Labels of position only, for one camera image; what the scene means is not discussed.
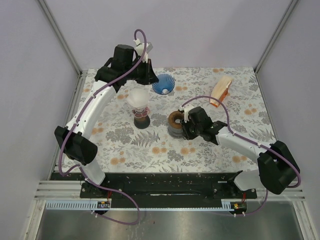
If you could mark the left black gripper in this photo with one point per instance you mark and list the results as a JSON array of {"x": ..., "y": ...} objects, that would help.
[{"x": 149, "y": 76}]

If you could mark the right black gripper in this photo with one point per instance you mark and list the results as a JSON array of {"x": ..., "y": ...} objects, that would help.
[{"x": 185, "y": 128}]

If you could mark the blue glass dripper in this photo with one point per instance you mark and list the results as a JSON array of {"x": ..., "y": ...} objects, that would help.
[{"x": 165, "y": 84}]

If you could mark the white paper coffee filter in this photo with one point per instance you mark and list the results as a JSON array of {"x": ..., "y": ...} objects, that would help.
[{"x": 138, "y": 99}]

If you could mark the clear glass pitcher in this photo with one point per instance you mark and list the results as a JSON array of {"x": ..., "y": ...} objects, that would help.
[{"x": 176, "y": 131}]

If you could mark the coffee filter pack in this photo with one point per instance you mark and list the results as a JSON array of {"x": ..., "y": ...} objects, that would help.
[{"x": 221, "y": 89}]

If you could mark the dark carafe with red rim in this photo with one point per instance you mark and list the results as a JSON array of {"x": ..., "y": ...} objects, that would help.
[{"x": 142, "y": 123}]

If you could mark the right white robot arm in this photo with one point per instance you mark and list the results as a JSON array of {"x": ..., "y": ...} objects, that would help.
[{"x": 276, "y": 166}]

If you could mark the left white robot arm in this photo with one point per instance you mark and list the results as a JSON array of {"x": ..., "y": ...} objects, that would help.
[{"x": 74, "y": 138}]

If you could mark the floral patterned table mat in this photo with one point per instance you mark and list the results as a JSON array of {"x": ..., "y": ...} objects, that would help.
[{"x": 124, "y": 148}]

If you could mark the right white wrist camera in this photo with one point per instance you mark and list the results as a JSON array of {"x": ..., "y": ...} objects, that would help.
[{"x": 185, "y": 111}]

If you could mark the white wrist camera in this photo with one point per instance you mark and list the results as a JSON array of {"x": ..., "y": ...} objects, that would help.
[
  {"x": 185, "y": 111},
  {"x": 142, "y": 48}
]

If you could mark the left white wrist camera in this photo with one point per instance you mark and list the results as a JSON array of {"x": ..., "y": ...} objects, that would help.
[{"x": 142, "y": 48}]

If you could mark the left aluminium frame post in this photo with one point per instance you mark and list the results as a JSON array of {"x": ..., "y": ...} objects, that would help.
[{"x": 53, "y": 24}]

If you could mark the aluminium frame post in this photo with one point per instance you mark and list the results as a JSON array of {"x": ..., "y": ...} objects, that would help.
[
  {"x": 53, "y": 24},
  {"x": 276, "y": 34}
]

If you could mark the white slotted cable duct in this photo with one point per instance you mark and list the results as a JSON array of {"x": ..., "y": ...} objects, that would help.
[{"x": 99, "y": 205}]

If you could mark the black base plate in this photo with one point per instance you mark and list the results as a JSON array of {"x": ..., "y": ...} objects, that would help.
[{"x": 170, "y": 189}]

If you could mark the right aluminium frame post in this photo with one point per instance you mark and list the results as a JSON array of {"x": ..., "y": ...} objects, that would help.
[{"x": 276, "y": 34}]

